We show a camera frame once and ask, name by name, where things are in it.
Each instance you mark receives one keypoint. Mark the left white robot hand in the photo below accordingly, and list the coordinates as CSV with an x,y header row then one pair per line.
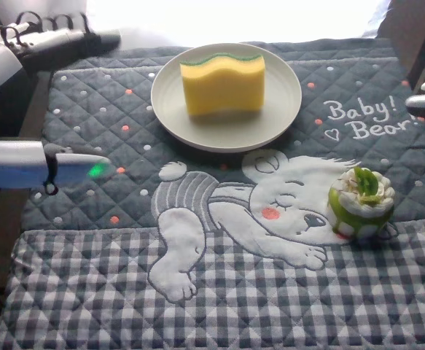
x,y
0,65

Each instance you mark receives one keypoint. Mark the yellow sponge with green top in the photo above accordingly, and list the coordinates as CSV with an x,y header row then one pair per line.
x,y
223,87

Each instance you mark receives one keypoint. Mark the green and white toy cake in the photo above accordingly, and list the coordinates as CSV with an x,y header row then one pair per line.
x,y
361,215

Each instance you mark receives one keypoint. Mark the round white plate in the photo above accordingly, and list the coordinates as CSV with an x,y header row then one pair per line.
x,y
274,120

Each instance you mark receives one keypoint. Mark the grey quilt with bear print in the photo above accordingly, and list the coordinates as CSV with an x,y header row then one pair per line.
x,y
234,291

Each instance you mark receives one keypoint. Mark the dark furniture frame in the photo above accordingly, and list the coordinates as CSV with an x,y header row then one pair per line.
x,y
416,43

